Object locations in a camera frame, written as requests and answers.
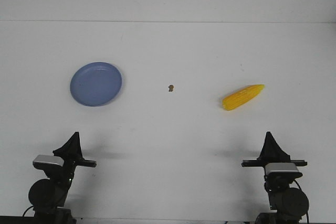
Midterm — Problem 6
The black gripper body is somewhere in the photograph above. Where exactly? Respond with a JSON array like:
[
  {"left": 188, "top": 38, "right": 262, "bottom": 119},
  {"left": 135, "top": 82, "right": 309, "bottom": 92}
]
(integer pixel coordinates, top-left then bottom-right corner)
[
  {"left": 241, "top": 160, "right": 307, "bottom": 179},
  {"left": 59, "top": 156, "right": 97, "bottom": 182}
]

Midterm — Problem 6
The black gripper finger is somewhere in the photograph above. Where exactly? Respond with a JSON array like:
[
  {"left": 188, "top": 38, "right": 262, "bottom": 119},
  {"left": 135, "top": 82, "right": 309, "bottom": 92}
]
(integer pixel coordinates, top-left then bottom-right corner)
[
  {"left": 53, "top": 132, "right": 83, "bottom": 160},
  {"left": 257, "top": 132, "right": 291, "bottom": 160}
]

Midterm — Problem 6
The yellow corn cob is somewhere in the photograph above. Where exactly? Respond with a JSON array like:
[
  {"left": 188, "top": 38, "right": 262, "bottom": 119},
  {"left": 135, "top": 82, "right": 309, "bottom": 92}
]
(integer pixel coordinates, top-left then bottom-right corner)
[{"left": 222, "top": 84, "right": 265, "bottom": 111}]

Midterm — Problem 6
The blue round plate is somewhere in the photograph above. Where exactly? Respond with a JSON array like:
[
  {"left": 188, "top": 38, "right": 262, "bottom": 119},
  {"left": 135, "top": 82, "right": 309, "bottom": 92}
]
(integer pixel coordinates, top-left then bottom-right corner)
[{"left": 69, "top": 62, "right": 123, "bottom": 107}]

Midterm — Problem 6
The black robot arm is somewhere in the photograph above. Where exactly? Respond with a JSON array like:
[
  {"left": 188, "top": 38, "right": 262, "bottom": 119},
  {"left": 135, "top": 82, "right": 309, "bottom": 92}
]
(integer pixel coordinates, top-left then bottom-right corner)
[
  {"left": 28, "top": 132, "right": 97, "bottom": 214},
  {"left": 241, "top": 132, "right": 309, "bottom": 223}
]

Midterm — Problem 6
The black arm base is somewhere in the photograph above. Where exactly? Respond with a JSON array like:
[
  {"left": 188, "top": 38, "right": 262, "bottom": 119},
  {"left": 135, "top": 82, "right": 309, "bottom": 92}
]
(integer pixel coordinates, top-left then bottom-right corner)
[
  {"left": 255, "top": 210, "right": 336, "bottom": 224},
  {"left": 1, "top": 208, "right": 77, "bottom": 224}
]

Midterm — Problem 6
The small brown table stain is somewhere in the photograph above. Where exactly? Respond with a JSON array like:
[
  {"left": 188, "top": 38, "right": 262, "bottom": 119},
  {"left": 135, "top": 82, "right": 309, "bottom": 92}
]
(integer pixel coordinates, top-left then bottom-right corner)
[{"left": 168, "top": 84, "right": 174, "bottom": 92}]

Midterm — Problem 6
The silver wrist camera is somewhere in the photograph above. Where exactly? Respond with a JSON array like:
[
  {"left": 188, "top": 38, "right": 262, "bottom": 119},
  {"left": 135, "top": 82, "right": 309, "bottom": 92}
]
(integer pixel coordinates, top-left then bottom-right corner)
[
  {"left": 264, "top": 163, "right": 299, "bottom": 176},
  {"left": 33, "top": 155, "right": 64, "bottom": 169}
]

